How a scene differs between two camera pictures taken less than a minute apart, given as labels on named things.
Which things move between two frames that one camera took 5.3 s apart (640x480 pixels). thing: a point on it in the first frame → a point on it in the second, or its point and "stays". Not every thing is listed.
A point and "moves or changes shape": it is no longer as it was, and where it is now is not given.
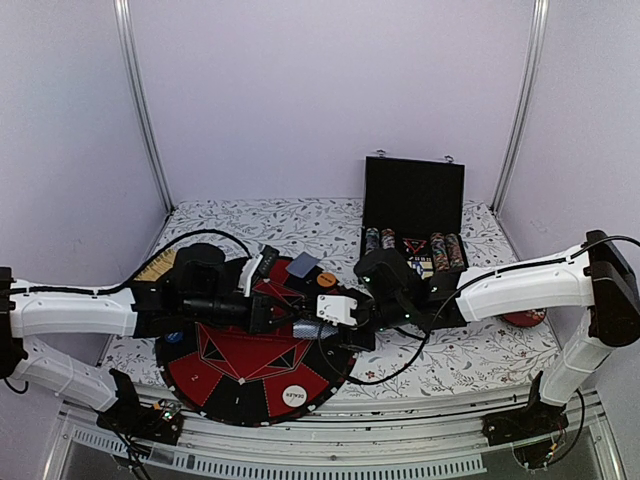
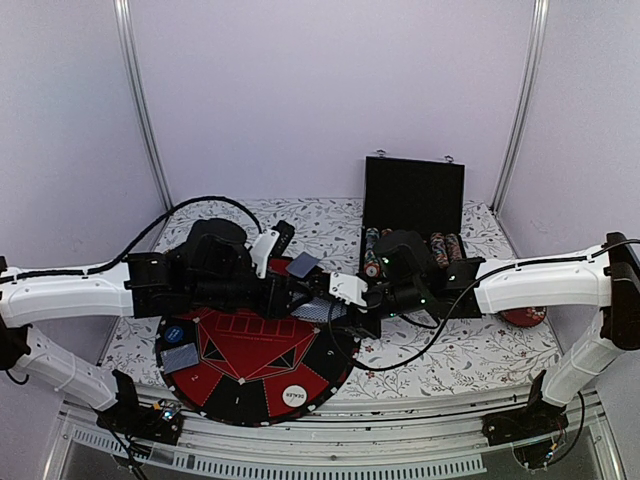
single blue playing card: (302, 264) stays
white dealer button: (294, 395) stays
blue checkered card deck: (309, 329) moves or changes shape
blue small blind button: (174, 337) stays
